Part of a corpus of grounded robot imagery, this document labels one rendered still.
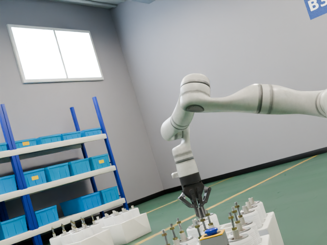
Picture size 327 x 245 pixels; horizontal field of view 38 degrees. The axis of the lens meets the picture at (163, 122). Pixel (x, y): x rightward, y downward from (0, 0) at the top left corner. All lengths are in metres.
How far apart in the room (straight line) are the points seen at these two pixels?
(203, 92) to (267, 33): 7.03
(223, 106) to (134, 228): 3.06
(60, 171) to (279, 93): 5.71
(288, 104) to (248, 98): 0.13
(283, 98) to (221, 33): 7.36
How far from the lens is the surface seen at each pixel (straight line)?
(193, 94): 1.42
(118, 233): 4.31
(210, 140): 9.00
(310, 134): 8.23
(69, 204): 7.33
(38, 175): 6.74
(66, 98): 8.49
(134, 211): 4.51
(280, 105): 1.47
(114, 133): 9.06
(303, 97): 1.54
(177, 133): 1.73
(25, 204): 6.48
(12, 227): 6.38
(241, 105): 1.45
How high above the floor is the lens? 0.55
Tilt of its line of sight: 5 degrees up
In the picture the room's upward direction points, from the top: 17 degrees counter-clockwise
